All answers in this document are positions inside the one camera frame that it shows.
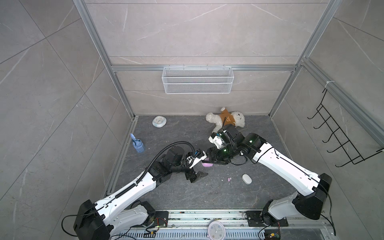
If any white teddy bear brown hoodie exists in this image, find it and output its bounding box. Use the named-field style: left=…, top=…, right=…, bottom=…
left=206, top=107, right=245, bottom=133

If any white wire mesh basket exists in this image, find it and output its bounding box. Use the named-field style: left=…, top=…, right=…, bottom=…
left=162, top=67, right=235, bottom=95

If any light blue round clock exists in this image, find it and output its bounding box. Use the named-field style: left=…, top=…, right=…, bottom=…
left=152, top=116, right=167, bottom=128

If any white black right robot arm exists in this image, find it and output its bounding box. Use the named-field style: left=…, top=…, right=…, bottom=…
left=206, top=125, right=332, bottom=226

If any black wire hook rack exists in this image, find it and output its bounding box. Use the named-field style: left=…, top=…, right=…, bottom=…
left=307, top=88, right=384, bottom=168

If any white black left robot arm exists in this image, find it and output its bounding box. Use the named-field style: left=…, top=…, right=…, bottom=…
left=71, top=141, right=207, bottom=240

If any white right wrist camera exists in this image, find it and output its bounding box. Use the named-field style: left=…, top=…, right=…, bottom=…
left=209, top=132, right=230, bottom=150

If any pink oval earbud case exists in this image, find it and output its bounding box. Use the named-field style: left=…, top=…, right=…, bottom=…
left=202, top=163, right=214, bottom=168

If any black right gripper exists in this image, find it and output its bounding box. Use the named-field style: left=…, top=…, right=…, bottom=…
left=203, top=143, right=238, bottom=164

